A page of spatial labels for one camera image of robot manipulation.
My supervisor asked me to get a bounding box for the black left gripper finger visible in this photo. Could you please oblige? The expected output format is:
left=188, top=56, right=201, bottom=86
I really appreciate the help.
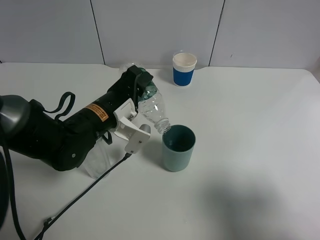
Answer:
left=126, top=65, right=154, bottom=97

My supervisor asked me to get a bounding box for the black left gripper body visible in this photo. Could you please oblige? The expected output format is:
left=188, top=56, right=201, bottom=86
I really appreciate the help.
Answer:
left=64, top=72, right=137, bottom=135

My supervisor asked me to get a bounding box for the clear bottle with green label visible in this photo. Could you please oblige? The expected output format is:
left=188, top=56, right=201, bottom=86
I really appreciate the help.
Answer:
left=119, top=63, right=171, bottom=134

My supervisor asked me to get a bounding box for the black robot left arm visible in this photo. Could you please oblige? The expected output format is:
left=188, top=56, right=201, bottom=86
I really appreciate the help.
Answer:
left=0, top=65, right=153, bottom=171

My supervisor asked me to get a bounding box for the blue and white paper cup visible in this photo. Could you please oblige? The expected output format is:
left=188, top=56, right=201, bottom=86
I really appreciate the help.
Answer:
left=172, top=51, right=198, bottom=87

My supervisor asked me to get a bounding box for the teal green plastic cup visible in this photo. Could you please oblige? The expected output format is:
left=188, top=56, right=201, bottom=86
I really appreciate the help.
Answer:
left=162, top=124, right=196, bottom=172

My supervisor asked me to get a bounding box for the tall clear drinking glass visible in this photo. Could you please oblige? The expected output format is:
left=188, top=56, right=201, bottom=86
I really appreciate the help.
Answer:
left=79, top=138, right=112, bottom=180

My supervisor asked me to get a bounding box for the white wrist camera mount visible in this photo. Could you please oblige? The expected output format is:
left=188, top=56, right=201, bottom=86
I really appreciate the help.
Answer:
left=111, top=98, right=151, bottom=154

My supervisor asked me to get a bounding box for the black thin loose cable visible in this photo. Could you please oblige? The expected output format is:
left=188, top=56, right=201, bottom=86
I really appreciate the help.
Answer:
left=0, top=91, right=77, bottom=240

